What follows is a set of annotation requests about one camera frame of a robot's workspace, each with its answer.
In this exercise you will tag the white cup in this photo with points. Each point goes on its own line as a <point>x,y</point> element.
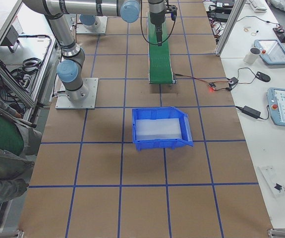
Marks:
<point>252,55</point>

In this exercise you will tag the small speed controller board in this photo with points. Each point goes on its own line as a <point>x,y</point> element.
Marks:
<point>212,86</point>

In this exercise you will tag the upper teach pendant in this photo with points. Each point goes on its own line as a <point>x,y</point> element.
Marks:
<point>272,52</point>

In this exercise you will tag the blue plastic bin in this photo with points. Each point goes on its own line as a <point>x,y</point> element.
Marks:
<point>162,113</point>

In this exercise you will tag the green conveyor belt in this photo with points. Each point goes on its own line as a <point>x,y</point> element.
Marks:
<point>160,71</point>

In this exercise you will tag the black power adapter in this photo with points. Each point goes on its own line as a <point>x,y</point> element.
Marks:
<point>232,82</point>

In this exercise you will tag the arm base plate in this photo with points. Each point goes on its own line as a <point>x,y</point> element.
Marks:
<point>80,29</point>
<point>84,98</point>

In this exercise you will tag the black computer mouse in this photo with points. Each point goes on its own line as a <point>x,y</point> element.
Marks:
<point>263,77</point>

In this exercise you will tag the person in grey jacket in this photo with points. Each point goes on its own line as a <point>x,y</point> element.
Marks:
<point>17,141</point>

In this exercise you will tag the white foam liner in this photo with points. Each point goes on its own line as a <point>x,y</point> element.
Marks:
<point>150,129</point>

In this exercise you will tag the aluminium frame post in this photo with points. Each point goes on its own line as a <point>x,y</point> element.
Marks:
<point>233,17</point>

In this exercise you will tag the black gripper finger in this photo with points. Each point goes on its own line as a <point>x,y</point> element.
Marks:
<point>159,34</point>

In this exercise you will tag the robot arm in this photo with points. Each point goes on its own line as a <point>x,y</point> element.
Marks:
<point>90,22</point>
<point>111,49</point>

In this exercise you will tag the black power brick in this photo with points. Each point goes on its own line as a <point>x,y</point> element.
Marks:
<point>251,112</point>

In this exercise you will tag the clear plastic sheet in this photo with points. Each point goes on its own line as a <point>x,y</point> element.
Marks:
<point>269,175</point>

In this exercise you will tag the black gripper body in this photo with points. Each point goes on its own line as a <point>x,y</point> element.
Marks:
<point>156,19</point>

